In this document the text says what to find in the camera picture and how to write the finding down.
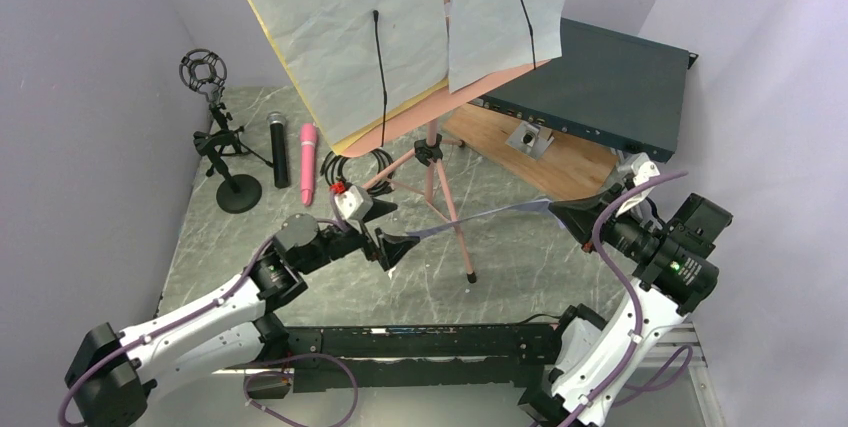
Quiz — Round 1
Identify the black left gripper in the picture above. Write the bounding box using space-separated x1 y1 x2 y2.
299 198 419 274

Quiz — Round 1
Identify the blue sheet music page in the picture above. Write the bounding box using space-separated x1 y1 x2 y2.
406 198 552 239

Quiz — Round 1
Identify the pink small microphone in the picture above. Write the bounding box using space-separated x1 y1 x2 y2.
299 123 317 206

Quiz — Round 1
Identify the black silver handheld microphone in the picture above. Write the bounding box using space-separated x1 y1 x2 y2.
267 111 290 189

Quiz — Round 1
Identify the pink tripod music stand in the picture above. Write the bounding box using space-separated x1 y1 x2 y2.
367 0 538 284

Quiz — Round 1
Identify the black round-base mic stand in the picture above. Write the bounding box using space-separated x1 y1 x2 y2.
193 131 262 214

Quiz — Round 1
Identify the white paper sheet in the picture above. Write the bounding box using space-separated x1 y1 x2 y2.
448 0 566 92

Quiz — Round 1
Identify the black tripod mic stand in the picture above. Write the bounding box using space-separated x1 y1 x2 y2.
179 48 273 167

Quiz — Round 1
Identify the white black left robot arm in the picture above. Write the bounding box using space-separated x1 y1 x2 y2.
57 196 424 426

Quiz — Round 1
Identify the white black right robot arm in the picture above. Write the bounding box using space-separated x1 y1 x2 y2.
519 192 733 426

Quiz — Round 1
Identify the wooden board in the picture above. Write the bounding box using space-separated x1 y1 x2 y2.
443 104 618 200

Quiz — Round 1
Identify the dark teal rack unit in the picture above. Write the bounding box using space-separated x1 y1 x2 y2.
473 19 698 163

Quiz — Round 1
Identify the grey paper sheet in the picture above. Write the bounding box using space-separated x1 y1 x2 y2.
248 0 448 153

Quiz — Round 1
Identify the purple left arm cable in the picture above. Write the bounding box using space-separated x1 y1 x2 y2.
58 188 360 427

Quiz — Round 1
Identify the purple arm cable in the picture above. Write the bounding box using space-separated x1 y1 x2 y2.
58 188 360 427
556 170 694 427

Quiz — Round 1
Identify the coiled black cable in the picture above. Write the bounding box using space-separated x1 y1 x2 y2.
319 147 395 197

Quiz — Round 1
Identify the silver metal bracket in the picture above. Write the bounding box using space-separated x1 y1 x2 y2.
506 121 554 160

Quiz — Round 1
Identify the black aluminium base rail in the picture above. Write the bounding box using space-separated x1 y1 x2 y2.
105 321 723 427

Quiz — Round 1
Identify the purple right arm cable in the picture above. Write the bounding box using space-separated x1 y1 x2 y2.
556 170 694 427

